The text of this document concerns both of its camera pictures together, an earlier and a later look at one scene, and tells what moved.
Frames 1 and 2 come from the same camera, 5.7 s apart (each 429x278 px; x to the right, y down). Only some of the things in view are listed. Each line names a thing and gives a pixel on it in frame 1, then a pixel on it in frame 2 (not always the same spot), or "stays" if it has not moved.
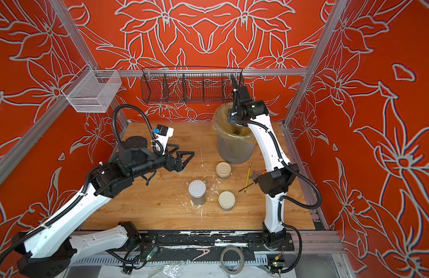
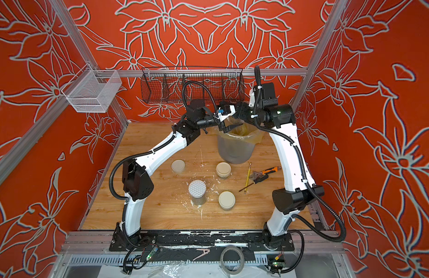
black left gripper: (179, 165) -> (229, 128)
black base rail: (234, 240) stays
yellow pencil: (247, 177) stays
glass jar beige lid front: (226, 200) stays
